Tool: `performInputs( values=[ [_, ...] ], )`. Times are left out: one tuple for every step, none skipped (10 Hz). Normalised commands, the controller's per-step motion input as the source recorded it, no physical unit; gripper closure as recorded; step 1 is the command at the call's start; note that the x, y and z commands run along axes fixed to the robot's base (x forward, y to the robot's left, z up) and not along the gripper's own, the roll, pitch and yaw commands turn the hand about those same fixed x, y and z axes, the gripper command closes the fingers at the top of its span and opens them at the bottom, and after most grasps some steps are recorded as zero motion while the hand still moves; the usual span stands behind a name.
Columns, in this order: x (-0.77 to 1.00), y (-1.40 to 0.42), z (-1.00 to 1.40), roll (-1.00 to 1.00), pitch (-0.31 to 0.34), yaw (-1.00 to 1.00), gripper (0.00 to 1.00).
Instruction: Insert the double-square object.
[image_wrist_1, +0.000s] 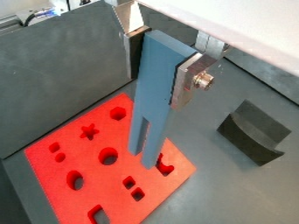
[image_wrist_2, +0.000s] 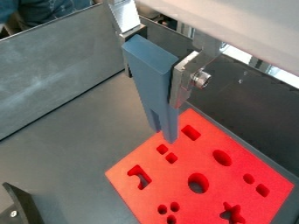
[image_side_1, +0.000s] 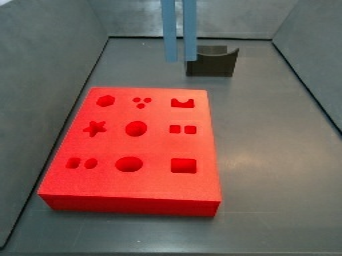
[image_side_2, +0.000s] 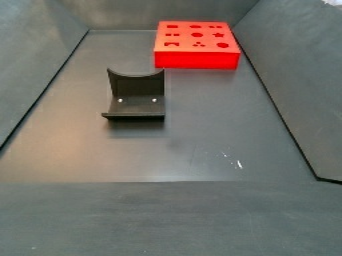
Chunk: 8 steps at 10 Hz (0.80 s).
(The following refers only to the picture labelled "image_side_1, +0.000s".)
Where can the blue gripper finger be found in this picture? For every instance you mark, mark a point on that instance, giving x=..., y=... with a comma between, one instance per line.
x=168, y=18
x=189, y=29

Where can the dark curved-top block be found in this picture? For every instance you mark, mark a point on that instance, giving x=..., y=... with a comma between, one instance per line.
x=215, y=62

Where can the red shape-sorter block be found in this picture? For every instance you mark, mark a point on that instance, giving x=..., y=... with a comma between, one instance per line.
x=137, y=155

